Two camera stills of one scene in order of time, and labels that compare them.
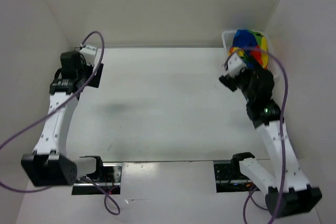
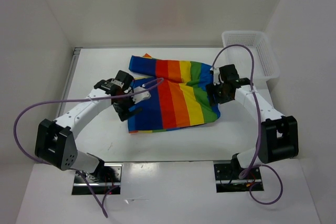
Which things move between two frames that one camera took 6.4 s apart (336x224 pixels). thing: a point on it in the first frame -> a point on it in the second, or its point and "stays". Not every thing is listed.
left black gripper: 95,81 -> 124,113
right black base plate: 227,182 stays
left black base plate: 112,179 stays
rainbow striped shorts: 251,45 -> 180,95
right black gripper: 231,83 -> 211,91
